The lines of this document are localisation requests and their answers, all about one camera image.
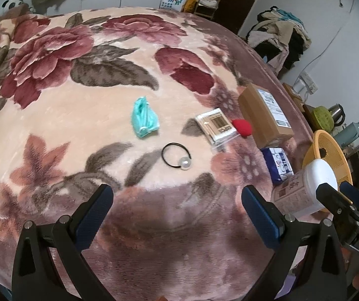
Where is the orange plastic basket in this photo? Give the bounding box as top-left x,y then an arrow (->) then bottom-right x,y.
302,129 -> 354,189

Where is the green mesh food cover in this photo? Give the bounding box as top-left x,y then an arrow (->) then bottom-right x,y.
311,107 -> 335,132

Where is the clear cotton swab box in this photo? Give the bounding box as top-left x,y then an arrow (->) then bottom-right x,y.
195,108 -> 240,146

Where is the wooden shoe rack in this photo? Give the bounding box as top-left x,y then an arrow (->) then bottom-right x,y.
194,0 -> 221,19

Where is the stack of cardboard boxes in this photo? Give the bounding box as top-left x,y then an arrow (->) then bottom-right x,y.
281,82 -> 307,113

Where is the floral plush blanket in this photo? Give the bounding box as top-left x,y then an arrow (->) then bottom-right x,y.
0,6 -> 324,301

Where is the black hair tie with pearl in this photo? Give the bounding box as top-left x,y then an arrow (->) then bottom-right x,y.
161,142 -> 192,171

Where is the panda plush toy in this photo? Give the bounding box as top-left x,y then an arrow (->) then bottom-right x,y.
2,0 -> 36,13

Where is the blue tissue pack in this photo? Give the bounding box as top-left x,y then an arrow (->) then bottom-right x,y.
260,147 -> 294,185

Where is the light blue thermos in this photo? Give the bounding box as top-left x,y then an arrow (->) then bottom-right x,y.
335,119 -> 359,148

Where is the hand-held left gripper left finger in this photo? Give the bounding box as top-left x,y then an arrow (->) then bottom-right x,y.
12,183 -> 127,301

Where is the teal face mask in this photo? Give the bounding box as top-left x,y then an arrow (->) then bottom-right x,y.
131,97 -> 160,138

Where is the steel electric kettle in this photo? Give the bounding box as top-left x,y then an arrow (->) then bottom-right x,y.
328,103 -> 346,127

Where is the cardboard box with white label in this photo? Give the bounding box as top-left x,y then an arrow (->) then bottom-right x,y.
238,84 -> 294,149

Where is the white plastic jar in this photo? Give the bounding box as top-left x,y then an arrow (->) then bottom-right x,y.
270,158 -> 337,217

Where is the white wall socket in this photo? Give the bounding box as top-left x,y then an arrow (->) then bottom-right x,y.
292,70 -> 318,94

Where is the dark brown door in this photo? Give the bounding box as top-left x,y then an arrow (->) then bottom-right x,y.
206,0 -> 269,35

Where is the red makeup sponge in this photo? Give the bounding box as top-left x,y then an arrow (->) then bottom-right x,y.
231,119 -> 253,138

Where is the pile of clothes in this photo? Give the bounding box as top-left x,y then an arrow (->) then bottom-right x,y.
245,5 -> 312,72

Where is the white wall cable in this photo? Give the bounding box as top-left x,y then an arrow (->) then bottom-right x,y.
299,0 -> 351,76

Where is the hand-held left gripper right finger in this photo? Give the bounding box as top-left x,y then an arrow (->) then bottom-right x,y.
239,185 -> 346,301

